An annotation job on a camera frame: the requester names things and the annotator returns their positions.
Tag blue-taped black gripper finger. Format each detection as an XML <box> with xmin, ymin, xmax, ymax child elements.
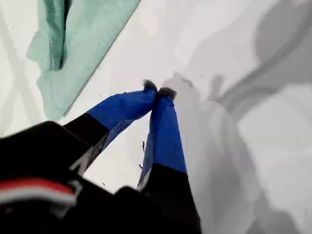
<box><xmin>136</xmin><ymin>87</ymin><xmax>202</xmax><ymax>234</ymax></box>
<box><xmin>63</xmin><ymin>79</ymin><xmax>158</xmax><ymax>176</ymax></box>

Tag pale green T-shirt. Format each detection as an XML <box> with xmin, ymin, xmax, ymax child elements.
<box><xmin>26</xmin><ymin>0</ymin><xmax>142</xmax><ymax>120</ymax></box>

